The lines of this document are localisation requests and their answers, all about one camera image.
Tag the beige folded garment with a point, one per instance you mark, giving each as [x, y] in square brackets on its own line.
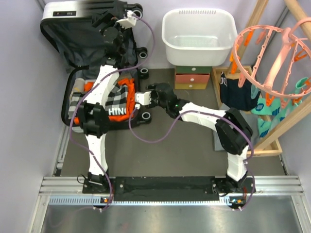
[78, 86]

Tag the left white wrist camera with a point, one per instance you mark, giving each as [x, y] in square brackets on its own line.
[129, 21]

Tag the teal patterned sock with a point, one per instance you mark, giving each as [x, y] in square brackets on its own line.
[275, 110]

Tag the orange garment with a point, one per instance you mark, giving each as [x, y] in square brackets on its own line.
[130, 99]

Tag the pink round clip hanger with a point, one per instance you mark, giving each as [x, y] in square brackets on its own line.
[278, 50]

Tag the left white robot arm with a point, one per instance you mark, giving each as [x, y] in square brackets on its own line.
[90, 110]

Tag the white plastic basin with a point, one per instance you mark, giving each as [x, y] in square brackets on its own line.
[198, 36]

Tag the grey button shirt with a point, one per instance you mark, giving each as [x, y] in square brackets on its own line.
[218, 146]

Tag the aluminium frame rail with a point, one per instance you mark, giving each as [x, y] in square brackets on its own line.
[277, 205]

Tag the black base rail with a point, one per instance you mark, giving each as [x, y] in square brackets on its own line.
[191, 188]

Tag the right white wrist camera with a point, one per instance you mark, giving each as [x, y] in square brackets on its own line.
[142, 99]

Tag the black and white suitcase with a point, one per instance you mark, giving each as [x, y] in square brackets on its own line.
[67, 26]

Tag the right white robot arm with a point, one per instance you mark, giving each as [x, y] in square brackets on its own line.
[232, 129]

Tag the wooden drying rack frame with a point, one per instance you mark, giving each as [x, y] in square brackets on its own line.
[269, 145]

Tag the black white plaid shirt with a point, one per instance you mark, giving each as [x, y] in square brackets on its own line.
[116, 104]

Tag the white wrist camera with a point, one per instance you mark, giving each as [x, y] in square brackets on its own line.
[142, 99]
[129, 21]

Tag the dark navy garment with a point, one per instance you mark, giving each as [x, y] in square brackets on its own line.
[242, 98]

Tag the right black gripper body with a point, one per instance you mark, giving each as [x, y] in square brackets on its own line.
[156, 101]

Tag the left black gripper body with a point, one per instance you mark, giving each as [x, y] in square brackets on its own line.
[109, 20]

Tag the small colourful drawer cabinet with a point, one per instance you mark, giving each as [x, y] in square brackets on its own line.
[191, 78]

